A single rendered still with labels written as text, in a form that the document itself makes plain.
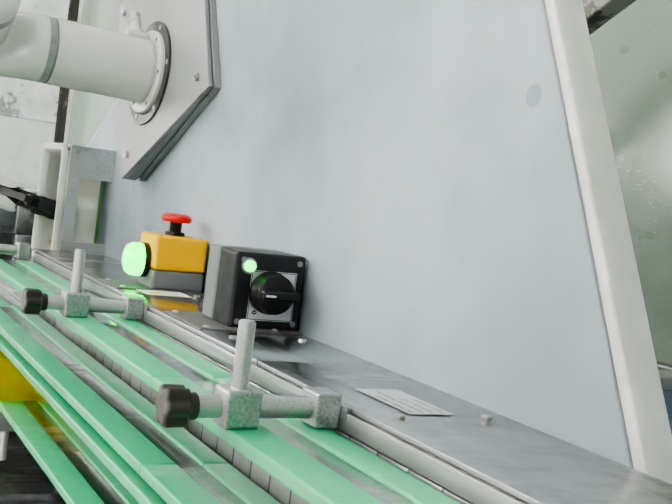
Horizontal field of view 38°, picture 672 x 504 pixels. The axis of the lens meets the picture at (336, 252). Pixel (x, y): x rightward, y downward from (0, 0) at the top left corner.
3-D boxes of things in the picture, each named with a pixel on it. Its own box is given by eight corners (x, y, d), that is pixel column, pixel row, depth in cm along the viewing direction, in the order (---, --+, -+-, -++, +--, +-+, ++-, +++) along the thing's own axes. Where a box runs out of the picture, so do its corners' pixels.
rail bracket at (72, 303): (137, 316, 113) (17, 310, 107) (144, 253, 113) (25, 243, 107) (148, 322, 110) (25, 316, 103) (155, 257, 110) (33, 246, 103)
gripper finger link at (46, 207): (18, 206, 170) (55, 220, 173) (22, 207, 167) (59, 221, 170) (25, 189, 170) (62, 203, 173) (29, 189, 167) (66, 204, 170)
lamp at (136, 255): (138, 274, 131) (116, 272, 129) (142, 240, 131) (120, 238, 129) (149, 279, 127) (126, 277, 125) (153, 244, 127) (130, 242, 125)
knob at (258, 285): (285, 315, 103) (300, 320, 100) (246, 312, 101) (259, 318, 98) (291, 272, 103) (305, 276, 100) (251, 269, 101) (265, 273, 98)
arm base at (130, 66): (132, 44, 157) (35, 21, 149) (164, -1, 148) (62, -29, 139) (136, 129, 151) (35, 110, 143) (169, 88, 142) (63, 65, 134)
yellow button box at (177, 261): (187, 286, 136) (134, 282, 132) (193, 232, 135) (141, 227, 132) (205, 293, 129) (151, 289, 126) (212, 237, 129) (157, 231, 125)
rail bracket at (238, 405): (322, 418, 73) (148, 417, 67) (334, 321, 73) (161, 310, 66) (348, 433, 70) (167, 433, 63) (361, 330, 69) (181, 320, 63)
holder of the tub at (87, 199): (74, 292, 188) (33, 289, 184) (91, 149, 187) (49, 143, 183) (98, 306, 173) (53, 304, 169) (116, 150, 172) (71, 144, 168)
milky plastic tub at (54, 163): (75, 265, 188) (28, 261, 184) (88, 148, 187) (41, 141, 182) (99, 277, 173) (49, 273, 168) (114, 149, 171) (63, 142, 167)
